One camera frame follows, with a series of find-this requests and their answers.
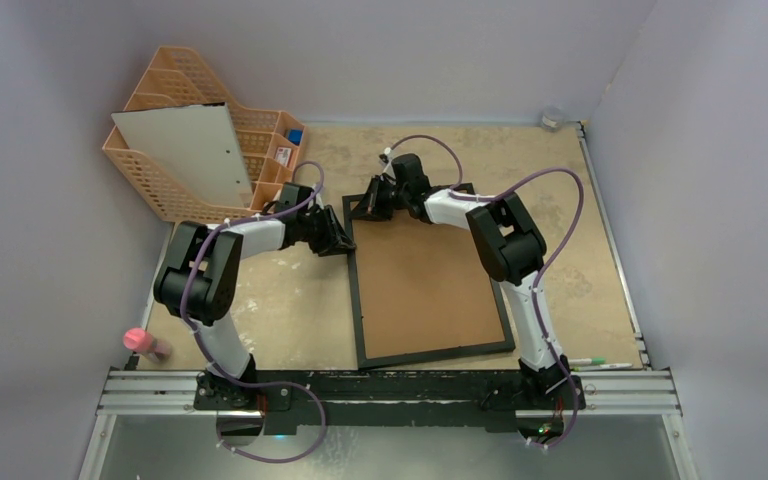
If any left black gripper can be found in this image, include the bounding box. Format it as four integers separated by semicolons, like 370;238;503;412
297;206;352;257

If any brown backing board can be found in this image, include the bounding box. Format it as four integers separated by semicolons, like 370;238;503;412
350;190;508;360

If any black picture frame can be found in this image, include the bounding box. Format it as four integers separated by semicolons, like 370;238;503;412
341;182;517;370

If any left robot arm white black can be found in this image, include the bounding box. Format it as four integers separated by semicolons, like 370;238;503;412
153;183;356;409

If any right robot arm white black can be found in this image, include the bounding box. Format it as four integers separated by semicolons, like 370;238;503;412
348;154;569;407

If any red white small box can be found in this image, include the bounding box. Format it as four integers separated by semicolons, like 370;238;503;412
274;147;293;168

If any blue small box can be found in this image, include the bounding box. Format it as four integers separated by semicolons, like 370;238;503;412
285;129;304;146

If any orange plastic file organizer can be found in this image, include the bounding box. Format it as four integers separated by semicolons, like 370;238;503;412
102;46;307;224

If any white folder board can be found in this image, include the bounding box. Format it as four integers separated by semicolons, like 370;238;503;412
111;102;253;207

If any pink bottle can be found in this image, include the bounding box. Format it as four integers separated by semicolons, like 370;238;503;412
123;328;171;363

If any green marker pen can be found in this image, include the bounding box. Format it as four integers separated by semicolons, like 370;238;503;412
569;357;606;367

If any white pen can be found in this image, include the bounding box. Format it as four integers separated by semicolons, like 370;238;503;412
576;363;634;372

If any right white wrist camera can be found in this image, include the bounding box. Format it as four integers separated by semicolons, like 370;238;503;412
379;147;395;179

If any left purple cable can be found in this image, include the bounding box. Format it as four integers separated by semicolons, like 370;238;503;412
178;160;328;464

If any purple cable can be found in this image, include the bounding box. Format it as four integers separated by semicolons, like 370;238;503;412
178;160;328;464
383;134;586;452

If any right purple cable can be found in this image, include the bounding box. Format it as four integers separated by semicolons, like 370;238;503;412
383;134;586;452

